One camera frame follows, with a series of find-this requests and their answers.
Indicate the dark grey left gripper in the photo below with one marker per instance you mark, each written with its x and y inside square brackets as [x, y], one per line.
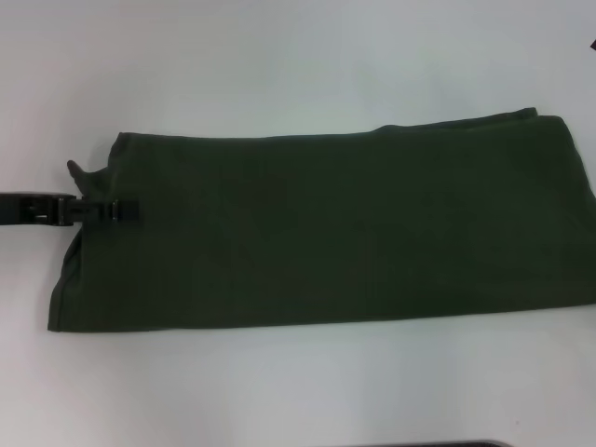
[30, 208]

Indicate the dark green FREE t-shirt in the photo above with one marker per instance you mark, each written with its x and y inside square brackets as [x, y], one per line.
[326, 223]

